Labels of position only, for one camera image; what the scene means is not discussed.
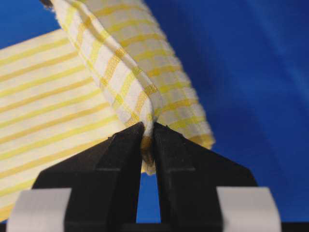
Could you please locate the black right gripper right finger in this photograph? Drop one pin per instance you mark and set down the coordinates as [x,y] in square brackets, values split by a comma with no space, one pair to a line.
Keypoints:
[188,175]

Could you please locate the blue table cloth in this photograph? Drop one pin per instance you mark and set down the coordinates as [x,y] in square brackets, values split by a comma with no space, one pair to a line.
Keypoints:
[248,61]

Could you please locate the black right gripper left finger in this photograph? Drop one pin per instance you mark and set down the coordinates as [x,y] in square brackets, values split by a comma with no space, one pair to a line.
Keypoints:
[104,182]

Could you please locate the yellow white striped towel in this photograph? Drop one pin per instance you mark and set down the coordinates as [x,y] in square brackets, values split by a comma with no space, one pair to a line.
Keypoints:
[108,66]

